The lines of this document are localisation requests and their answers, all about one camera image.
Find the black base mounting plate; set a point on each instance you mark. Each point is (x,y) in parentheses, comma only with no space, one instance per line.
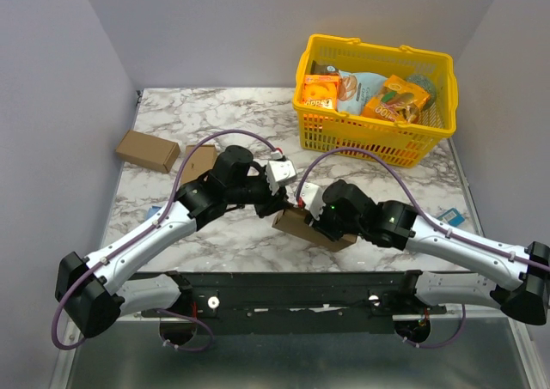
(298,303)

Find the orange Daddy snack box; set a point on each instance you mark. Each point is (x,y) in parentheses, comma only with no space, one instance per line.
(320,91)

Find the cardboard box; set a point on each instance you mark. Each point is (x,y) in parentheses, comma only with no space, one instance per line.
(201,161)
(292,221)
(153,153)

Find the blue box right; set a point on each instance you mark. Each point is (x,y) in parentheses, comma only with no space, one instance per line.
(452,217)

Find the blue box left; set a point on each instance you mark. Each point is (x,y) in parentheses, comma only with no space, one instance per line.
(153,211)

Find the light blue snack bag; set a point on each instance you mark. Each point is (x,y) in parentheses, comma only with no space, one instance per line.
(356,89)

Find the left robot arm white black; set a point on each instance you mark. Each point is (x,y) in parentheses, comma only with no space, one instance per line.
(97,289)

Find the folded cardboard box upright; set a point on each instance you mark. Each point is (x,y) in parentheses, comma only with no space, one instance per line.
(201,161)

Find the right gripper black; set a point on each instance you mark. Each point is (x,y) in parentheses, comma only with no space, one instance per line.
(320,224)

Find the dark brown snack packet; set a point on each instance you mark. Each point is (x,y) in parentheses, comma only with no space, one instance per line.
(323,69)

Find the orange snack bag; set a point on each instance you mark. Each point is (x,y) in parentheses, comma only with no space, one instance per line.
(398,101)

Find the green scouring pad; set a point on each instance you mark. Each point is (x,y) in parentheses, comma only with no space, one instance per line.
(425,83)

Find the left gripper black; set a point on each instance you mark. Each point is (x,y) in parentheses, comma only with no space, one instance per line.
(271,203)

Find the blue box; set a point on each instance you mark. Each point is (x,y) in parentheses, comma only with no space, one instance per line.
(452,217)
(153,211)

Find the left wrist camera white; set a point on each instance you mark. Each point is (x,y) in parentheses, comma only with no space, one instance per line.
(279,174)

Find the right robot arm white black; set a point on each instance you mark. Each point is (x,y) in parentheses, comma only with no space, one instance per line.
(512,279)

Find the yellow plastic shopping basket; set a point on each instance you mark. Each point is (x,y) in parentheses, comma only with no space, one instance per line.
(399,144)

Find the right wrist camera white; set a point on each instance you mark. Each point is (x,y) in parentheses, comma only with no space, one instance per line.
(310,198)

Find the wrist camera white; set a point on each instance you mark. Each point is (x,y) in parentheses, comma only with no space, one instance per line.
(310,198)
(279,174)

